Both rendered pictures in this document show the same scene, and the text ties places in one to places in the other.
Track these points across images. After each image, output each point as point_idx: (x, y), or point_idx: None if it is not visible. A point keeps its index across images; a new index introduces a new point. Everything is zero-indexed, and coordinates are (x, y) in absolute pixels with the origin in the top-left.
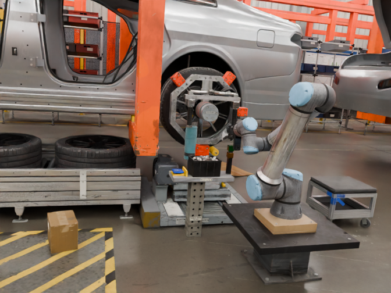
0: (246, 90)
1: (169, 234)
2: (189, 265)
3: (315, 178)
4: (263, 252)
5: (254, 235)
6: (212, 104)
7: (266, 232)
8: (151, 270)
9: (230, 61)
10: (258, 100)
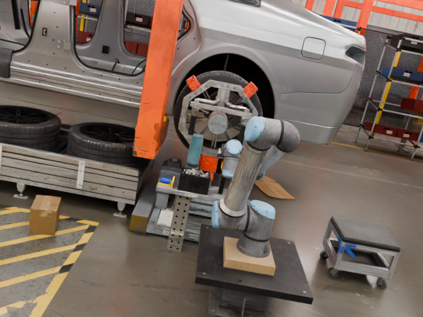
0: (282, 104)
1: (150, 242)
2: (146, 277)
3: (335, 219)
4: (199, 281)
5: (203, 262)
6: (223, 116)
7: (218, 263)
8: (107, 272)
9: (267, 69)
10: (294, 117)
